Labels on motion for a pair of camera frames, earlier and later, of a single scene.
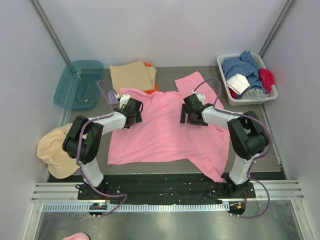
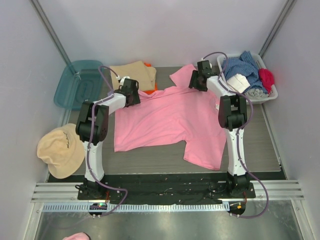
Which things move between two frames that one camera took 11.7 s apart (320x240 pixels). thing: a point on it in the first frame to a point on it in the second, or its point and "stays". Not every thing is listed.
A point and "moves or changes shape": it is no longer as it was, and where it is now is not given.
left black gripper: x=136 y=117 to x=136 y=96
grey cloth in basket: x=254 y=93 stays
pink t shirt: x=161 y=135 moves or changes shape
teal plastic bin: x=79 y=87 stays
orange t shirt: x=156 y=88 stays
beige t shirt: x=134 y=75 stays
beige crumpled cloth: x=50 y=150 stays
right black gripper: x=189 y=117 to x=194 y=81
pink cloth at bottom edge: x=79 y=236 stays
